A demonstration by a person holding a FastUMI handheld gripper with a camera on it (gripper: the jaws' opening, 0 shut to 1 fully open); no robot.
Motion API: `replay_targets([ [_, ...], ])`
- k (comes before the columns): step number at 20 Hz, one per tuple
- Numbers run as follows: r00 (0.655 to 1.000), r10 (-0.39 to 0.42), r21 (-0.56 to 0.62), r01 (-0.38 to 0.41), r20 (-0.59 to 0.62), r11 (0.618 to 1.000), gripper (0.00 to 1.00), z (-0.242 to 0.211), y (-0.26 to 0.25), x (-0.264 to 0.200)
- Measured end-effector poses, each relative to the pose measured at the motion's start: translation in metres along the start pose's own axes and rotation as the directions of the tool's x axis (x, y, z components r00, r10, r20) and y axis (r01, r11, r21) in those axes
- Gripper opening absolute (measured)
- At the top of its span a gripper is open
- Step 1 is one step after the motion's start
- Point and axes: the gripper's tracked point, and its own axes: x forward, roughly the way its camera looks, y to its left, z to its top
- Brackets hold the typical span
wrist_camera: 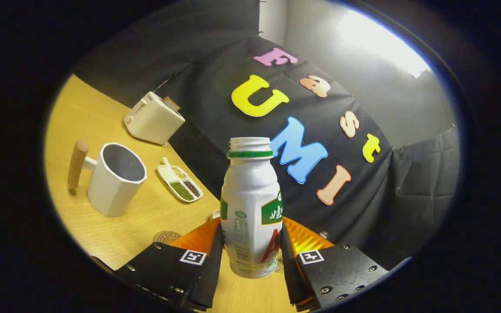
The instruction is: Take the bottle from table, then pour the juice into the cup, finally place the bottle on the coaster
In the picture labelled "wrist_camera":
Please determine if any white juice bottle green label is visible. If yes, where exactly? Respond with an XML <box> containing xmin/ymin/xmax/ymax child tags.
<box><xmin>220</xmin><ymin>137</ymin><xmax>284</xmax><ymax>279</ymax></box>

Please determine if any white cup with wooden handle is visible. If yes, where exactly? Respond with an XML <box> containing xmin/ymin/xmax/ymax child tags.
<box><xmin>67</xmin><ymin>140</ymin><xmax>147</xmax><ymax>217</ymax></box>

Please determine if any round cork coaster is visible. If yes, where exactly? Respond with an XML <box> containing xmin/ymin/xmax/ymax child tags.
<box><xmin>153</xmin><ymin>230</ymin><xmax>183</xmax><ymax>244</ymax></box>

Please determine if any cream toaster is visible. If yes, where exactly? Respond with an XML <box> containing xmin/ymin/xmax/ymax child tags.
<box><xmin>124</xmin><ymin>91</ymin><xmax>186</xmax><ymax>146</ymax></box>

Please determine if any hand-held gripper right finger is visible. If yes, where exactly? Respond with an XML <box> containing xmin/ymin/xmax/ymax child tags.
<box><xmin>279</xmin><ymin>216</ymin><xmax>389</xmax><ymax>312</ymax></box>

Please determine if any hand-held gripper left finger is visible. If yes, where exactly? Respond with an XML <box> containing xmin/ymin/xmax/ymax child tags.
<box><xmin>115</xmin><ymin>217</ymin><xmax>225</xmax><ymax>311</ymax></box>

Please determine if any white divided bean dish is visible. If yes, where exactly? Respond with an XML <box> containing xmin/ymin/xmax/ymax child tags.
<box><xmin>157</xmin><ymin>157</ymin><xmax>204</xmax><ymax>203</ymax></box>

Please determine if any black backdrop cloth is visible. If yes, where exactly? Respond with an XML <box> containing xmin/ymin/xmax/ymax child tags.
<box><xmin>72</xmin><ymin>0</ymin><xmax>460</xmax><ymax>270</ymax></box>

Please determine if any wooden table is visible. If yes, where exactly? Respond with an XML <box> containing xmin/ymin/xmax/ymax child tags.
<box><xmin>44</xmin><ymin>74</ymin><xmax>299</xmax><ymax>313</ymax></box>

